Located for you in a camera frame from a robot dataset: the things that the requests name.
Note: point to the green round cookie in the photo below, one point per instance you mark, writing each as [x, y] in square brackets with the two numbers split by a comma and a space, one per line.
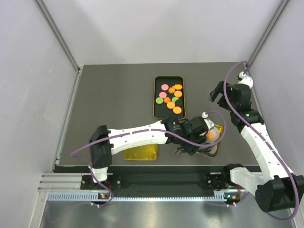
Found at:
[159, 100]
[174, 99]

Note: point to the gold cookie tin box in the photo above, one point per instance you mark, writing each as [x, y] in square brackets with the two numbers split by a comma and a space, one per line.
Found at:
[221, 130]

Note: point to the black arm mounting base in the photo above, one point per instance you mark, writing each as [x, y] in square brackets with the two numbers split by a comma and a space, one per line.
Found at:
[119, 182]

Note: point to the steel serving tongs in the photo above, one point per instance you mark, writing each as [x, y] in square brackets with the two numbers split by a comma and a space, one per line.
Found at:
[180, 150]

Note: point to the black sandwich cookie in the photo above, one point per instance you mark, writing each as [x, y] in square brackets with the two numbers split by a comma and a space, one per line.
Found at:
[179, 103]

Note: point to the yellow dotted round biscuit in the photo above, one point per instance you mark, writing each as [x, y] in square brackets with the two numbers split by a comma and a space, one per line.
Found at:
[177, 110]
[170, 105]
[178, 93]

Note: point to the pink round cookie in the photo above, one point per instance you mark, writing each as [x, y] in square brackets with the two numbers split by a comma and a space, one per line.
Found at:
[162, 95]
[164, 87]

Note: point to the white paper cupcake liner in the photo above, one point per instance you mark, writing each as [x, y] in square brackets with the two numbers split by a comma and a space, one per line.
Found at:
[210, 150]
[216, 133]

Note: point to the gold tin lid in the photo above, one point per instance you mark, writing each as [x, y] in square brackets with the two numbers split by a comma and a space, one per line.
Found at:
[141, 153]

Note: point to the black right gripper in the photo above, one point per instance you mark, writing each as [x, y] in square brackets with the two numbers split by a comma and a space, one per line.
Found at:
[213, 94]

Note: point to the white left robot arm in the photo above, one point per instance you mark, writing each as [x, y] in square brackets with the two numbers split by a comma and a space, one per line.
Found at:
[111, 142]

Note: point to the orange round cookie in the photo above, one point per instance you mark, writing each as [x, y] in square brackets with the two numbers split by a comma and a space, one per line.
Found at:
[210, 136]

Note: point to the orange fish-shaped cookie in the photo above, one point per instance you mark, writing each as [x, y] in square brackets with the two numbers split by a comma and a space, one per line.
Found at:
[177, 87]

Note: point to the orange swirl cookie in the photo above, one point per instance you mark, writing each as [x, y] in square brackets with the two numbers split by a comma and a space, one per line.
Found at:
[171, 90]
[166, 100]

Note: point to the aluminium frame rail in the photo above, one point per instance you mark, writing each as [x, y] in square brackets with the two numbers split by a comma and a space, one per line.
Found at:
[67, 187]

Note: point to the black gold-rimmed cookie tray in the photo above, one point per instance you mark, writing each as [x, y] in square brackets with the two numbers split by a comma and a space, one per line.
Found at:
[160, 111]

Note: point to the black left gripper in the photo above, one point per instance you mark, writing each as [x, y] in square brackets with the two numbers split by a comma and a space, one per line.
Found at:
[191, 148]

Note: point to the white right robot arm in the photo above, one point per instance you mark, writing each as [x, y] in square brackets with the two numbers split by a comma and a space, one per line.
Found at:
[278, 188]

